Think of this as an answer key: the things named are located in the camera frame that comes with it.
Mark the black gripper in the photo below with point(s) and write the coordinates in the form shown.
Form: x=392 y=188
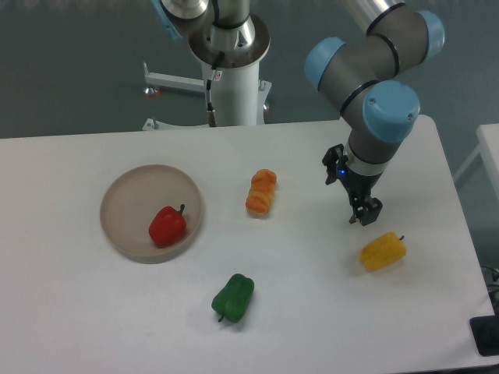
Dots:
x=366 y=209

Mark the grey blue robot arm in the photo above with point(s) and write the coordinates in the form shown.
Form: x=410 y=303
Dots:
x=359 y=81

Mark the yellow bell pepper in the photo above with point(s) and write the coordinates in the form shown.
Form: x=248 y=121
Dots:
x=383 y=251

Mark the green bell pepper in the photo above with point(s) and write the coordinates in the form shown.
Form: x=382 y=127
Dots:
x=232 y=301

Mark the red bell pepper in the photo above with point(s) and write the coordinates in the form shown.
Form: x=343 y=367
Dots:
x=168 y=226

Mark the beige round plate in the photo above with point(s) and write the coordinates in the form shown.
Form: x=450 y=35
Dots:
x=134 y=199

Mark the orange bread loaf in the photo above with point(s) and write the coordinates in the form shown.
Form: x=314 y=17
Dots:
x=261 y=193

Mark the white side table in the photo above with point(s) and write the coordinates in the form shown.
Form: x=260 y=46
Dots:
x=485 y=153

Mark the black box at edge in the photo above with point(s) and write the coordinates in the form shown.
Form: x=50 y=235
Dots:
x=485 y=334

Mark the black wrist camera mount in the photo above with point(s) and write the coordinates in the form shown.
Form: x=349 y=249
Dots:
x=335 y=161

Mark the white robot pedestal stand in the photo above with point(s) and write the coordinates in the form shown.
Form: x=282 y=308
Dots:
x=229 y=57

